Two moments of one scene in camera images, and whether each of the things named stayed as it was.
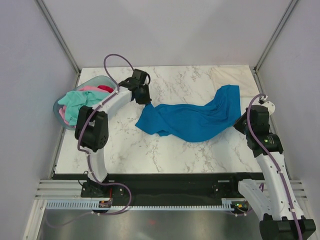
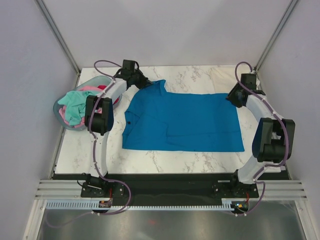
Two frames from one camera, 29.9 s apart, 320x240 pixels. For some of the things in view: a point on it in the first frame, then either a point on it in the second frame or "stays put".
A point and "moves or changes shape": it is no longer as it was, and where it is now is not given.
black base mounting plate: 161,189 stays put
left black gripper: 146,100 to 144,79
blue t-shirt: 192,122 moves or changes shape
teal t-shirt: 74,100 stays put
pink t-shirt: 62,110 stays put
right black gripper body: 241,124 to 233,95
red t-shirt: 108,88 stays put
